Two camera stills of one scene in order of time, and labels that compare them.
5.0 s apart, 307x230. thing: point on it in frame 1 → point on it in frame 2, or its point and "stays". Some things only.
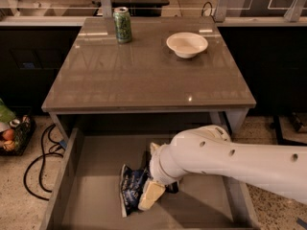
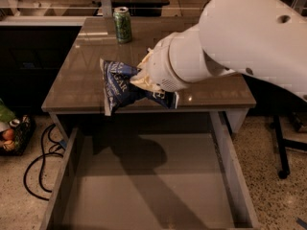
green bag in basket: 6,115 stays
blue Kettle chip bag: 131,186 → 120,92
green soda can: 123,25 stays
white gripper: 155,167 → 158,66
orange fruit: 9,134 stays
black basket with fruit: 15,140 stays
